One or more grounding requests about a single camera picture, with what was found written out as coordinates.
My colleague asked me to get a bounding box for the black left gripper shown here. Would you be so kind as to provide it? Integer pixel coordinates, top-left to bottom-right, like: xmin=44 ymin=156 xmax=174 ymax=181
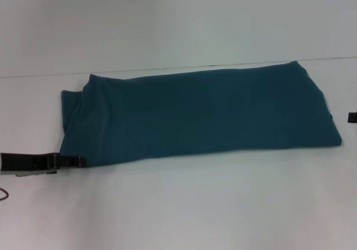
xmin=0 ymin=152 xmax=90 ymax=177

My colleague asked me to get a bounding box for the teal t-shirt with FREE print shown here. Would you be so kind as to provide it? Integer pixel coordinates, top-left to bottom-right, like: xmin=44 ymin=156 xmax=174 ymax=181
xmin=60 ymin=60 xmax=343 ymax=169

